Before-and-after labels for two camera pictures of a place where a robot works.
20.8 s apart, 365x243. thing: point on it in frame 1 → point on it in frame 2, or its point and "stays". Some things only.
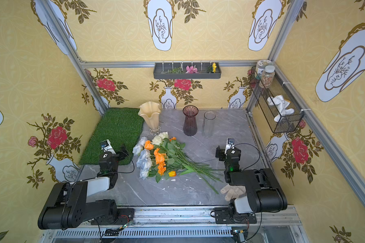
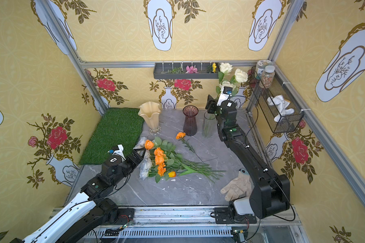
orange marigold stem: x=175 y=139 → x=180 y=135
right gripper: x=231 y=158 → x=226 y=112
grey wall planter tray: x=187 y=71 stays
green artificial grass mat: x=122 y=126 stays
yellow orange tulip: x=172 y=173 stays
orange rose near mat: x=148 y=145 stays
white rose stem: x=179 y=154 → x=220 y=77
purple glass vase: x=190 y=126 stays
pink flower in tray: x=191 y=69 stays
